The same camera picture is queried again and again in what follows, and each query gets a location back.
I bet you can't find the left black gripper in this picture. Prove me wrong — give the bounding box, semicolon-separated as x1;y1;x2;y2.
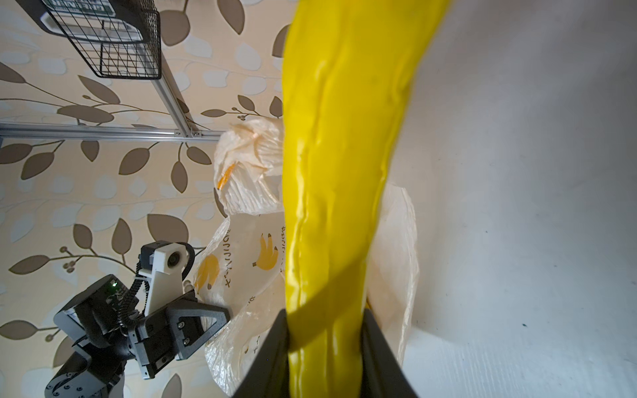
44;275;231;397

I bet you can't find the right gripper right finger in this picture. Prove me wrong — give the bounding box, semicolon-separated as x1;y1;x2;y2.
360;308;417;398

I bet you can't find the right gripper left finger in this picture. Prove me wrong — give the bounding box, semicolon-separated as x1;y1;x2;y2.
233;309;290;398

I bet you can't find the banana print plastic bag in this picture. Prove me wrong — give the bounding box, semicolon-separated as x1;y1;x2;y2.
193;117;419;395

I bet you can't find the green yellow pepper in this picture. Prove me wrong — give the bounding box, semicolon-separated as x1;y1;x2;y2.
282;1;448;397

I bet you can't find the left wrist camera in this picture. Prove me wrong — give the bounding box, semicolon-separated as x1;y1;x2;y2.
139;240;196;316

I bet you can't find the black wire basket centre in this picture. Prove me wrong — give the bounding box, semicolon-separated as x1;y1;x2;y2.
18;0;162;81

